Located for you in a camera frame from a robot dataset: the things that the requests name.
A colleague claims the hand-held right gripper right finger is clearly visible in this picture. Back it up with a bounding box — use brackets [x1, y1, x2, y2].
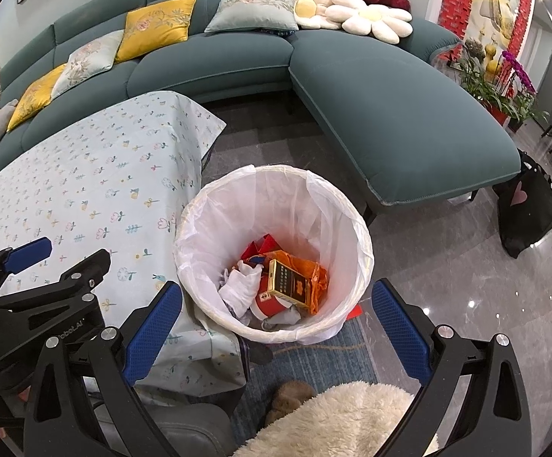
[371, 278, 534, 457]

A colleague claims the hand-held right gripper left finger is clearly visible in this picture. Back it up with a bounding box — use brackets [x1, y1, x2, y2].
[23, 281, 184, 457]

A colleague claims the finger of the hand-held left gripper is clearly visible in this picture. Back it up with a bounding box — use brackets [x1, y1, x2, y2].
[0, 249, 112, 318]
[0, 236, 53, 296]

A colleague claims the white tissue paper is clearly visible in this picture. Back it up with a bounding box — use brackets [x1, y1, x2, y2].
[218, 261, 263, 315]

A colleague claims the orange plastic bag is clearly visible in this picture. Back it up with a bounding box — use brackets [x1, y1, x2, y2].
[281, 254, 329, 315]

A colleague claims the red paper cup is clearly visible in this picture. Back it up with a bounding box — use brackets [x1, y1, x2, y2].
[256, 276, 296, 317]

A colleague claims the gold cigarette box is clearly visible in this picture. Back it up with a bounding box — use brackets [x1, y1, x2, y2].
[266, 258, 316, 314]

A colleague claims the bin with white liner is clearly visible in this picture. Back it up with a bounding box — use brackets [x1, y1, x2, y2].
[174, 164, 374, 344]

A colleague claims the blue rug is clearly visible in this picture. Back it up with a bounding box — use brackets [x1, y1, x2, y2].
[231, 316, 420, 434]

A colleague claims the light blue floral tablecloth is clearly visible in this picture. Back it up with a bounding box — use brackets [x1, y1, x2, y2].
[0, 90, 248, 396]

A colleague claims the grey leather seat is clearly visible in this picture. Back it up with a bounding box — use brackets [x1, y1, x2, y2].
[90, 400, 231, 457]

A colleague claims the brown fluffy slipper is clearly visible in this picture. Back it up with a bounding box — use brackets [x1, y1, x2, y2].
[264, 380, 316, 427]

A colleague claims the black bag with pink heart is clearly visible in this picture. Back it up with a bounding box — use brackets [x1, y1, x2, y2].
[492, 149, 552, 259]

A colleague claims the light blue floral cushion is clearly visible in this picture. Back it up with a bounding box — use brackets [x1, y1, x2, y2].
[204, 0, 300, 34]
[51, 29, 125, 98]

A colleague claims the teal corner sofa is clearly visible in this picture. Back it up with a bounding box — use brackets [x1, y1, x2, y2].
[0, 0, 522, 208]

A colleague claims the large yellow embroidered cushion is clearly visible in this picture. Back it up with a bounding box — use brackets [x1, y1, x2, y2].
[114, 0, 198, 64]

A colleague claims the green potted plant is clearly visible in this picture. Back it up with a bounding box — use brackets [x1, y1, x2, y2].
[459, 40, 543, 127]

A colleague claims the purple orchid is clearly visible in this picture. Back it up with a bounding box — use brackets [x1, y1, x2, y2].
[502, 50, 538, 96]

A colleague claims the yellow gourd ornament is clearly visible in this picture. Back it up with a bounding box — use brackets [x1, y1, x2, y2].
[483, 43, 503, 74]

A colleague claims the red bordered wall hanging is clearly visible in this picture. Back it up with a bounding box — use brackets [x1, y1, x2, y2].
[438, 0, 536, 77]

